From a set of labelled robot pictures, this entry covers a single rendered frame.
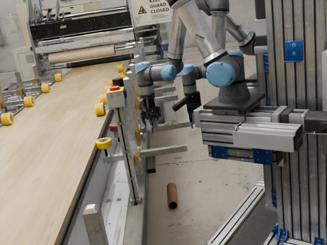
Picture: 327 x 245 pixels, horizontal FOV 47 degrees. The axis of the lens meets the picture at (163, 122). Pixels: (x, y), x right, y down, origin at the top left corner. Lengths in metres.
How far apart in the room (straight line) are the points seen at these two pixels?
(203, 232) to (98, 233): 1.83
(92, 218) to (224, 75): 0.93
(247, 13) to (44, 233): 10.06
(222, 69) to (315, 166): 0.70
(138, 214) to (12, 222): 0.51
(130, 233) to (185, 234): 1.21
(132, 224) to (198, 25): 0.86
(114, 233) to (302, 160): 0.96
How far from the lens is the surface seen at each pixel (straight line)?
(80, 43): 4.67
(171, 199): 2.97
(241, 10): 10.93
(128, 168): 1.64
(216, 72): 1.61
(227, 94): 1.77
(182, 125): 2.15
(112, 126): 2.14
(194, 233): 2.70
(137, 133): 2.09
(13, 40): 12.14
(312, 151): 1.94
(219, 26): 2.00
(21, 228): 1.36
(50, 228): 1.30
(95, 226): 0.90
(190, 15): 1.63
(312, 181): 2.01
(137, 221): 1.59
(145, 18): 4.53
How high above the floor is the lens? 1.54
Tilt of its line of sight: 18 degrees down
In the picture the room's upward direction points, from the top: 9 degrees counter-clockwise
